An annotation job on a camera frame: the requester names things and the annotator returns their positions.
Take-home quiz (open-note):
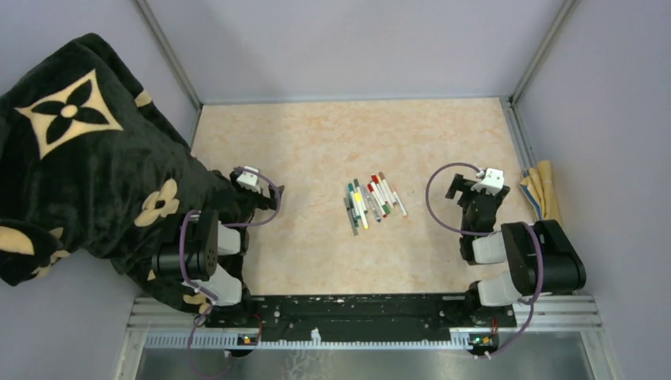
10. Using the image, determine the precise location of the green cap white marker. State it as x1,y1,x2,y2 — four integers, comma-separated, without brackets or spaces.
348,183,362,227

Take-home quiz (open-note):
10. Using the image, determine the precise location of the yellow folded cloth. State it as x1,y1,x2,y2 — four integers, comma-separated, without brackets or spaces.
519,160,563,226

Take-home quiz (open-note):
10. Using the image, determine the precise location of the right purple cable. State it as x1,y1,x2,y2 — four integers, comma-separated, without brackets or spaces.
425,162,544,361

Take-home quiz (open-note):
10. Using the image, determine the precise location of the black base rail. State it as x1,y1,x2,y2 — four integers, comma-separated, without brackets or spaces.
204,293,517,343

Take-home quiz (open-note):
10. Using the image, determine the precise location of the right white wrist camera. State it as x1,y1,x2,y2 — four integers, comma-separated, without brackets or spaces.
471,168,505,196

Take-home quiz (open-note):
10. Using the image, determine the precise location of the red cap green-end marker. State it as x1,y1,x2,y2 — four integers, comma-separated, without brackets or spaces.
367,181,389,218

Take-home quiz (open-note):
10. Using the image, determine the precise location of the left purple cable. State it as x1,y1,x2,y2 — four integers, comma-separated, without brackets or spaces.
178,165,283,380

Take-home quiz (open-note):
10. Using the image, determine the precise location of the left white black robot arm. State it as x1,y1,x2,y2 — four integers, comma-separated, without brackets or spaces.
136,166,284,328

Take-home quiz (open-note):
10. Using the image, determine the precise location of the black floral plush blanket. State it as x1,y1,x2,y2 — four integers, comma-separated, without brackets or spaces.
1,33,218,292

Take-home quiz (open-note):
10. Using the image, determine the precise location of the houndstooth patterned pen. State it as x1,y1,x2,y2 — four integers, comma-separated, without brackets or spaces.
343,196,358,236

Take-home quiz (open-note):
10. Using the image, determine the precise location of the yellow cap white marker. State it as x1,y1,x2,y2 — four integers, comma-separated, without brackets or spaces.
354,192,369,230

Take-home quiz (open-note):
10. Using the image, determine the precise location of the blue tip acrylic marker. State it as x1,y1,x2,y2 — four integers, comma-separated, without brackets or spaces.
362,189,381,222

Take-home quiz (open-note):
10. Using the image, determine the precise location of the purple cable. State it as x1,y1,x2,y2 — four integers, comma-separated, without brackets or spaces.
178,165,283,380
425,162,544,361

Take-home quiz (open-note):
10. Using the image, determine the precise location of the dark green ink pen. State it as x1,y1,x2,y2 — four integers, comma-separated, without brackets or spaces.
343,196,356,230

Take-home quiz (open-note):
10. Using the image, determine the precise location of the red cap white marker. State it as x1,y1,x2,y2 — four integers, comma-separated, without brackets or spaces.
371,174,392,210

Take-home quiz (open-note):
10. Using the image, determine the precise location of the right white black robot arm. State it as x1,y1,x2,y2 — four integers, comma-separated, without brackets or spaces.
445,174,586,326

